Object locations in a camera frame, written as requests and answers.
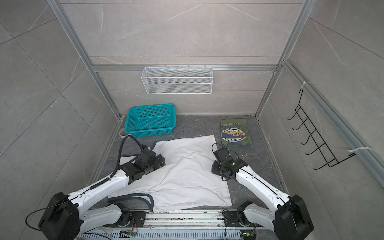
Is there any green tank top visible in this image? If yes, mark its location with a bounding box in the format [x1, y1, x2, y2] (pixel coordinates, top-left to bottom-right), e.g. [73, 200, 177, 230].
[220, 119, 253, 147]

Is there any teal plastic basket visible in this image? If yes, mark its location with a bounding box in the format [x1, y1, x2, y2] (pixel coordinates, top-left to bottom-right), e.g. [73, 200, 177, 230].
[125, 104, 176, 138]

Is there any white tank top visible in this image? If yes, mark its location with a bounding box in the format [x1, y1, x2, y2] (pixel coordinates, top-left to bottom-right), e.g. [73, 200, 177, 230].
[108, 135, 232, 212]

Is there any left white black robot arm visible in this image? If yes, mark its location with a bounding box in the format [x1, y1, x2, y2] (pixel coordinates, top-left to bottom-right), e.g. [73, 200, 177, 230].
[38, 149, 166, 240]

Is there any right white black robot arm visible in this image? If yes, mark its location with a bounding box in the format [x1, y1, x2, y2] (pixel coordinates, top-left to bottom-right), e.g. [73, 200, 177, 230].
[211, 146, 314, 240]

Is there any roll of tape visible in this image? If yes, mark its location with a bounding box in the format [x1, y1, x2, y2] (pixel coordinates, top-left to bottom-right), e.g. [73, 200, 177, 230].
[119, 128, 128, 139]

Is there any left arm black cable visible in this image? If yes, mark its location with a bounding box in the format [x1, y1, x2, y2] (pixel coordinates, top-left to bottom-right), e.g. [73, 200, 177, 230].
[24, 134, 149, 232]

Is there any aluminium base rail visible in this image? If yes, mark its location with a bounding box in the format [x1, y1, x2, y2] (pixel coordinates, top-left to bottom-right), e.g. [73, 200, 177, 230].
[76, 209, 278, 240]

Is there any white wire mesh shelf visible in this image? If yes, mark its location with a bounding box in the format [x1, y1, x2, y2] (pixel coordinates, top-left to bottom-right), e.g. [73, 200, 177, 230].
[141, 67, 214, 95]

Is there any black wire hook rack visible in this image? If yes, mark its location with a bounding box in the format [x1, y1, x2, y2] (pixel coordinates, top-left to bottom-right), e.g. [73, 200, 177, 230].
[287, 89, 356, 171]

